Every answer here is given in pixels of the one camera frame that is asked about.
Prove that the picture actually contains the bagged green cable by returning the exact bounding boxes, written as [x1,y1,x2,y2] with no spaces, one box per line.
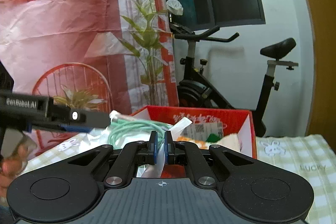
[79,110,193,180]

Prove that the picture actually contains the white plastic bag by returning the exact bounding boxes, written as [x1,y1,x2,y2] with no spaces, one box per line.
[166,0,184,16]

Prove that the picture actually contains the white and orange cloth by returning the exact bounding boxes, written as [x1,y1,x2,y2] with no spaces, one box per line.
[177,133,242,154]

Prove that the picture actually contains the black exercise bike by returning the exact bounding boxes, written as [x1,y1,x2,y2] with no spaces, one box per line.
[169,22,300,137]

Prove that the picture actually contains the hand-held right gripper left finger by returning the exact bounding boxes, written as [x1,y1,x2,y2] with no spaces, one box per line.
[67,131,159,188]

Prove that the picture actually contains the wooden door panel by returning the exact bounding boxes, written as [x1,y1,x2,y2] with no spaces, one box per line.
[289,0,336,138]

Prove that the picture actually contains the red printed backdrop cloth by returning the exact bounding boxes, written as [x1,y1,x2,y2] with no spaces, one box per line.
[0,0,180,159]

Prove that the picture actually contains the person's left hand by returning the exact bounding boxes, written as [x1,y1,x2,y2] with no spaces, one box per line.
[0,132,38,203]

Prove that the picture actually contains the red strawberry print cardboard box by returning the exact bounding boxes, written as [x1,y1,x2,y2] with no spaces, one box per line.
[130,105,258,179]

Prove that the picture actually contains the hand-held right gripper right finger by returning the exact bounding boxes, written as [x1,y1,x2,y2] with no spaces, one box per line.
[165,131,258,188]

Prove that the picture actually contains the green checked tablecloth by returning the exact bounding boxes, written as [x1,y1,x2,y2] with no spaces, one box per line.
[26,132,336,224]

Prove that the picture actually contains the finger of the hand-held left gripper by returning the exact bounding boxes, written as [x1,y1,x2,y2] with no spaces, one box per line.
[50,105,111,133]

